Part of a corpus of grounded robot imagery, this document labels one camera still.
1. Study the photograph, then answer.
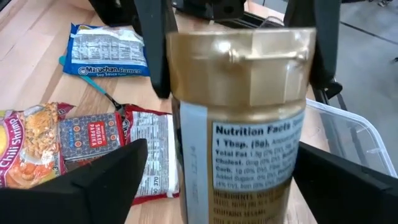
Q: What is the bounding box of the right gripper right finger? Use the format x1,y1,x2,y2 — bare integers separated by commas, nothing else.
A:
293,141,398,224

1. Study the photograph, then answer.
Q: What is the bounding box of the blue ramen packet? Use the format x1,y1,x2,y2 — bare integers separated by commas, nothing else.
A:
62,23,150,78

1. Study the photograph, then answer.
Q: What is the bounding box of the teal-handled black spoon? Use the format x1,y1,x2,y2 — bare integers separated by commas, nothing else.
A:
58,55,125,114

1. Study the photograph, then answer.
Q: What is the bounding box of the chili shrimp ramen packet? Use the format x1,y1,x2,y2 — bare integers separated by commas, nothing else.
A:
0,102,75,190

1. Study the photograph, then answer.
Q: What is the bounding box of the red ramen packet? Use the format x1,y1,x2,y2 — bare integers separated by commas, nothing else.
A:
123,104,181,206

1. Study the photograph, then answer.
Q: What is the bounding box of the gold-capped sesame jar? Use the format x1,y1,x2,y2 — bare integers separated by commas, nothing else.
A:
166,27,317,224

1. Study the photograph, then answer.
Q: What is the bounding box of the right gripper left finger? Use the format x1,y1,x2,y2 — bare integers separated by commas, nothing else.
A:
0,138,149,224

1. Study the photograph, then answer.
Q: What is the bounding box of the clear deep plastic container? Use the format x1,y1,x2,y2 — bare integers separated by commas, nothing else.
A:
300,98,398,178

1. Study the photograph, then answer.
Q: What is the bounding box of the smoked paprika packet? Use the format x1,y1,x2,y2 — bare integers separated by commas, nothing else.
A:
58,111,125,170

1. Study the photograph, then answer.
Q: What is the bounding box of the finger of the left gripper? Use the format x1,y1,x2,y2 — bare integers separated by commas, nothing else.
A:
133,0,174,100
284,0,343,100

